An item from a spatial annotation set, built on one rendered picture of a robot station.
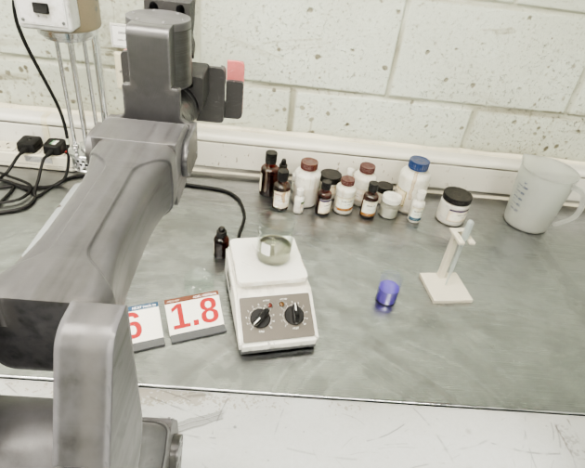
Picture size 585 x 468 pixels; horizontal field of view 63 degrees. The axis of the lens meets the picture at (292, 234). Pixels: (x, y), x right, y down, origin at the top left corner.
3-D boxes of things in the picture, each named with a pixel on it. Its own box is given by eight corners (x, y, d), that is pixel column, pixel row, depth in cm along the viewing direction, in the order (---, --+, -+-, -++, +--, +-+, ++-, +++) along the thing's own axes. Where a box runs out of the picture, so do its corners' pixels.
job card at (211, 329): (227, 331, 79) (227, 315, 77) (172, 344, 76) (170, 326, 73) (216, 306, 83) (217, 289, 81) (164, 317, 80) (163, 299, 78)
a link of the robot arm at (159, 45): (114, 3, 44) (64, 33, 34) (208, 13, 45) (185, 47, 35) (126, 121, 51) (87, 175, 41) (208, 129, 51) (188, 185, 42)
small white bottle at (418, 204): (406, 215, 114) (414, 187, 109) (418, 216, 114) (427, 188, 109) (408, 223, 111) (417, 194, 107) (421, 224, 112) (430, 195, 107)
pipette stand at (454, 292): (472, 303, 91) (496, 251, 84) (433, 304, 90) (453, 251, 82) (455, 275, 98) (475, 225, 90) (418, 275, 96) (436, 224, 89)
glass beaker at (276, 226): (294, 269, 81) (300, 229, 76) (257, 271, 79) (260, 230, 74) (286, 244, 86) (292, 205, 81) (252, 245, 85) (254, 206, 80)
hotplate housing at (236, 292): (318, 348, 78) (324, 315, 74) (238, 357, 75) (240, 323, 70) (288, 262, 95) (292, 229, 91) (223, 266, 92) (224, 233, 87)
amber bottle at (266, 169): (280, 192, 116) (284, 152, 110) (269, 200, 113) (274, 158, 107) (266, 186, 118) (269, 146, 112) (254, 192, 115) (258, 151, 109)
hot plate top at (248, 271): (308, 281, 79) (309, 278, 79) (237, 287, 76) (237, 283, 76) (292, 239, 89) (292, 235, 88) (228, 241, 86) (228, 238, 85)
